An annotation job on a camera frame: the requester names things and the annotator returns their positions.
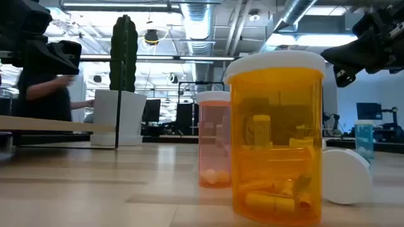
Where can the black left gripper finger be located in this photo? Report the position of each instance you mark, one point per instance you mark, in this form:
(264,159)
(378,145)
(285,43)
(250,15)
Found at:
(60,58)

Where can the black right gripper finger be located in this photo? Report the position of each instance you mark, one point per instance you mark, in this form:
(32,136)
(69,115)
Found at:
(350,55)

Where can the blue translucent pill bottle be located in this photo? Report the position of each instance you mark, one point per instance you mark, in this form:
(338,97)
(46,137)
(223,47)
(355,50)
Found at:
(364,138)

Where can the dark monitor on arm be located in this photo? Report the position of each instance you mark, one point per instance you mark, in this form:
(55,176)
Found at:
(369,111)

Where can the black background robot arm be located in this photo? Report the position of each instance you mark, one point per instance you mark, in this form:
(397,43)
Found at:
(331,122)

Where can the wooden shelf board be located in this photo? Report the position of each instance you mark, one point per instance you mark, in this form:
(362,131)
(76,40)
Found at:
(47,124)

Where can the black round ceiling device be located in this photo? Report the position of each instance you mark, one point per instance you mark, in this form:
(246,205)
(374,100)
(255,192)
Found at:
(173,78)
(97,79)

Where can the person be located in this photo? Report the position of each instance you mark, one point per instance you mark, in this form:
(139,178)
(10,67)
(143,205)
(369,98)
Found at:
(47,104)

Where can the ceiling light panel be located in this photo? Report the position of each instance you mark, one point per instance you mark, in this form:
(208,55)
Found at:
(300,40)

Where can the green cactus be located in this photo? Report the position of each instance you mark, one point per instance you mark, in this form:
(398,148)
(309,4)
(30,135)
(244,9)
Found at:
(126,53)

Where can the large orange pill bottle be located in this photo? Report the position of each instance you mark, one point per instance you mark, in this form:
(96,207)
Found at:
(277,126)

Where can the white ceiling sensor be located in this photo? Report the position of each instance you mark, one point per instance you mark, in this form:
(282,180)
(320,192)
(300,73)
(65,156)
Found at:
(254,17)

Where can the green pill bottle white cap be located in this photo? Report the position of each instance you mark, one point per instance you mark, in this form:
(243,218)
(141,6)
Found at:
(345,176)

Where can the ceiling light strip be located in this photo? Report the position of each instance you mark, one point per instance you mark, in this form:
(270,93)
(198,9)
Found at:
(205,58)

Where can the pink translucent pill bottle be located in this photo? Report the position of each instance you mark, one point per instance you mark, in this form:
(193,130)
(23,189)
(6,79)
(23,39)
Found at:
(213,142)

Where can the silver slanted air duct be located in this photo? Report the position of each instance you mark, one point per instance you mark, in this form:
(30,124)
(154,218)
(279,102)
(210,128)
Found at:
(293,12)

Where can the black metal shelf frame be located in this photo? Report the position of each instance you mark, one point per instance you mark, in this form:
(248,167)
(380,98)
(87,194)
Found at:
(118,132)

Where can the black aluminium table frame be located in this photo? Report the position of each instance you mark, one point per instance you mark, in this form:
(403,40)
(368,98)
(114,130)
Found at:
(170,139)

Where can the silver ribbed air duct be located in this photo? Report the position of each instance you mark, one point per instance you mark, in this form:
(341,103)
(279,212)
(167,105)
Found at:
(197,28)

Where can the black rectangular stand frame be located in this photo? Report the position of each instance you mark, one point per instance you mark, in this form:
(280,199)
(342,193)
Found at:
(202,82)

